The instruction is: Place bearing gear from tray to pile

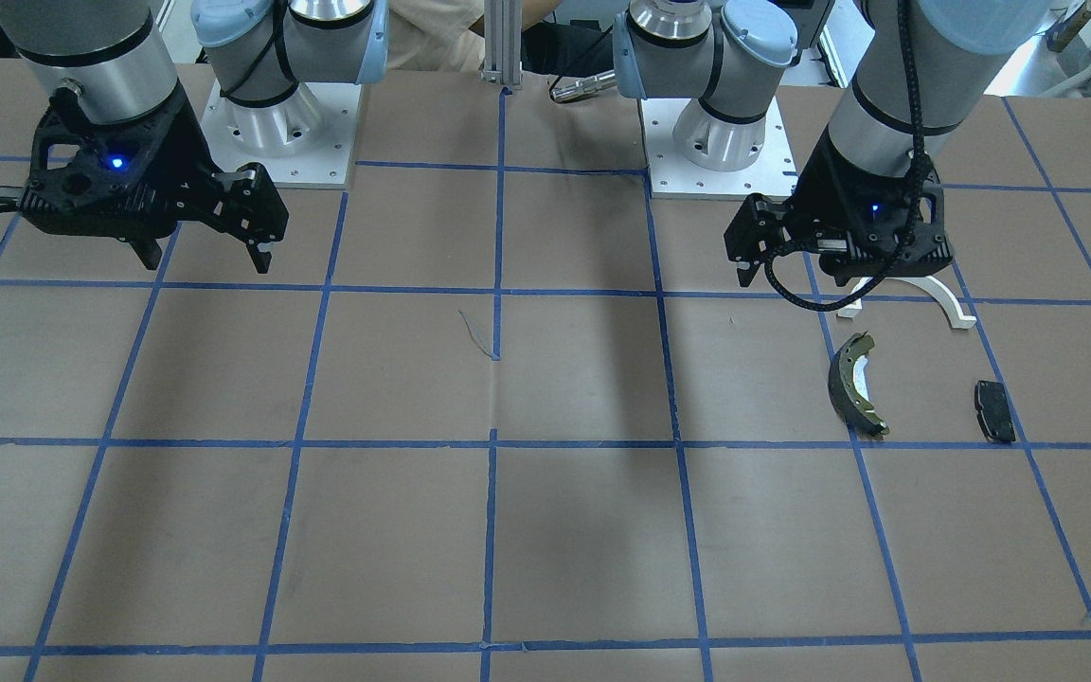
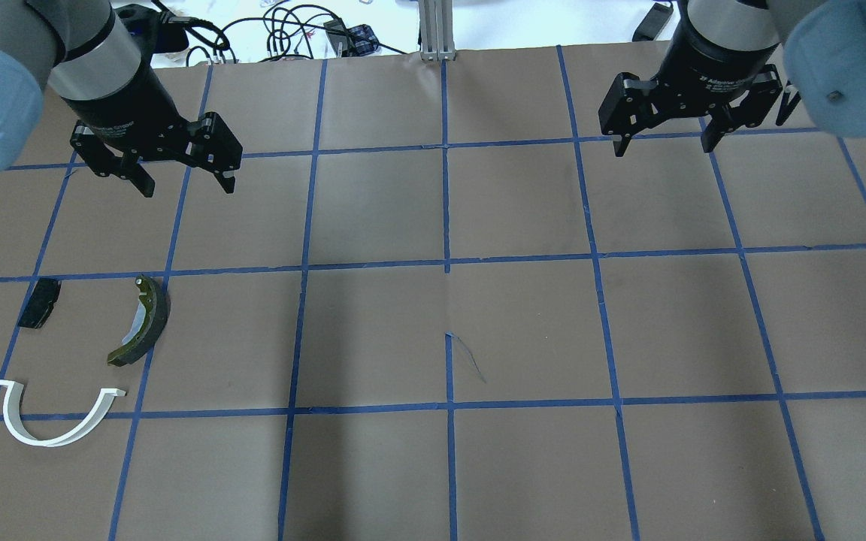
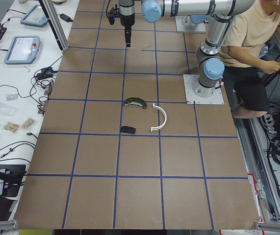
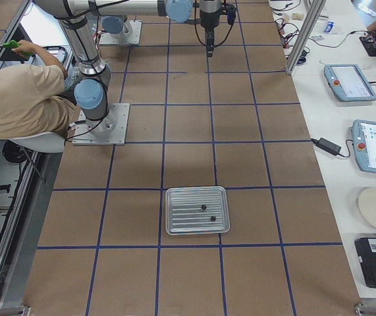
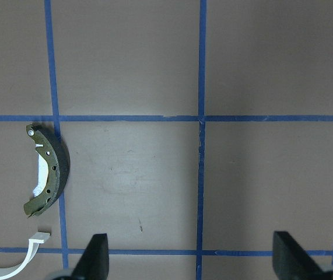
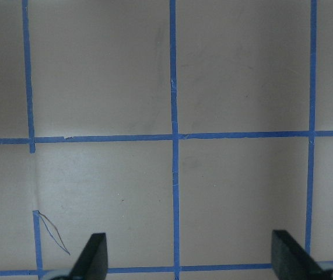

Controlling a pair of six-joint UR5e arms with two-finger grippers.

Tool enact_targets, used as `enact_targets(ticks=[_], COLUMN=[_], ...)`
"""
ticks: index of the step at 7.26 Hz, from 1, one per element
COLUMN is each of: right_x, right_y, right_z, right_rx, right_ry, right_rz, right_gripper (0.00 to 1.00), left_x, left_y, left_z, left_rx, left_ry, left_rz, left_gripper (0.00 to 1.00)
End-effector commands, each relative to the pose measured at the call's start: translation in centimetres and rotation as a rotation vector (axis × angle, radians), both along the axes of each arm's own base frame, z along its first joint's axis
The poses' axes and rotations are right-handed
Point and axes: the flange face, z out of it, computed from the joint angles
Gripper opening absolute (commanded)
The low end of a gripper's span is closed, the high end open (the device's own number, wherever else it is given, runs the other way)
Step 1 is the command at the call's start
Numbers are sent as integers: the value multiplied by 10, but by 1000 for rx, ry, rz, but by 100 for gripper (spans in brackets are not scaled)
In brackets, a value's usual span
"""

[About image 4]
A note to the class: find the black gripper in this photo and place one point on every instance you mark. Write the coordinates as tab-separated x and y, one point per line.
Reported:
209	17

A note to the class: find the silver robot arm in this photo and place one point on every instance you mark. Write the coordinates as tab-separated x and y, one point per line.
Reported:
91	92
116	25

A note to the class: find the ribbed metal tray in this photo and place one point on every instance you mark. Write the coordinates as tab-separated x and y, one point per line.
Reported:
183	214

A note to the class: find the upper blue teach pendant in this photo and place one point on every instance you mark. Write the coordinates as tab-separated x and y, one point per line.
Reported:
348	83

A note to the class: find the black power adapter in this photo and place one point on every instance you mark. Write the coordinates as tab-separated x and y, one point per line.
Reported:
327	146

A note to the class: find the seated person beige shirt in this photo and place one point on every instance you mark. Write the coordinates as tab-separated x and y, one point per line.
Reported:
33	98

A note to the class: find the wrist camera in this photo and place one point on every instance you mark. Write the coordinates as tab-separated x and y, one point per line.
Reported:
230	11

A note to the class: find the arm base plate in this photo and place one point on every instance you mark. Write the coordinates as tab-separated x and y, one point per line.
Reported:
111	130
107	39

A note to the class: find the aluminium frame post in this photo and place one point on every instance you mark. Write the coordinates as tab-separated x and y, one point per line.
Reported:
305	31

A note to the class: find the green handled grabber stick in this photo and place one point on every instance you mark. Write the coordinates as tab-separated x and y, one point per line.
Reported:
10	45

